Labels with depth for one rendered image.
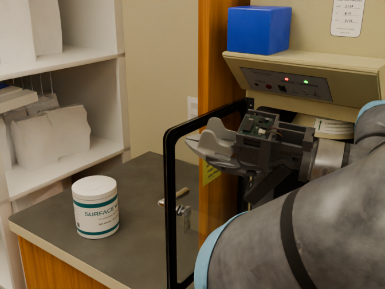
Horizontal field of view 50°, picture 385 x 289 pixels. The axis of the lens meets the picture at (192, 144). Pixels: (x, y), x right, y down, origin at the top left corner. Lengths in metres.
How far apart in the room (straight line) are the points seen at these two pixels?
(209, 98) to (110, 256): 0.53
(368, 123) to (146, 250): 0.73
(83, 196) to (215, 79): 0.51
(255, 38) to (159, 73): 0.93
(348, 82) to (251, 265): 0.53
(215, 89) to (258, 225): 0.66
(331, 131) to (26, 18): 1.17
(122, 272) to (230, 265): 0.78
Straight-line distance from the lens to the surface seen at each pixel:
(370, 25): 0.90
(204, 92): 0.98
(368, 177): 0.35
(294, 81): 0.89
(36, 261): 1.50
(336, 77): 0.83
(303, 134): 0.65
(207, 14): 0.95
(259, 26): 0.87
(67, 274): 1.38
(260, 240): 0.37
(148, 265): 1.16
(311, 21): 0.94
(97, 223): 1.26
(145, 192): 1.51
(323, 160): 0.64
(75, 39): 2.10
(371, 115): 0.74
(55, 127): 1.87
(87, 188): 1.24
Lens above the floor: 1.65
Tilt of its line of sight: 22 degrees down
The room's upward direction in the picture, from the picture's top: straight up
